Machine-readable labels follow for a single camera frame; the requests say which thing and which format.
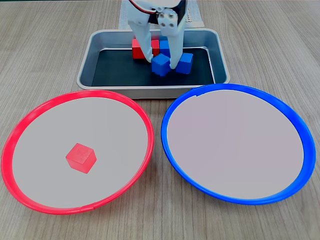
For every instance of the red rimmed white dish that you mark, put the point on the red rimmed white dish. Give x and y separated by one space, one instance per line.
75 120

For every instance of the blue wooden cube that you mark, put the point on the blue wooden cube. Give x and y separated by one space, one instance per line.
186 63
161 65
164 46

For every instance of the blue rimmed white dish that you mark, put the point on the blue rimmed white dish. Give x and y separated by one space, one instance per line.
237 112

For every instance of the white mesh grip mat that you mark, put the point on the white mesh grip mat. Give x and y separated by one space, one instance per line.
189 15

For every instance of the black tray liner mat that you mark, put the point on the black tray liner mat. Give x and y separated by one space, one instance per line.
112 70

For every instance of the red wooden cube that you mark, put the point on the red wooden cube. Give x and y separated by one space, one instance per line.
137 50
155 47
81 158

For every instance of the silver metal tray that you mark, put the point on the silver metal tray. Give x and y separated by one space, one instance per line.
86 65

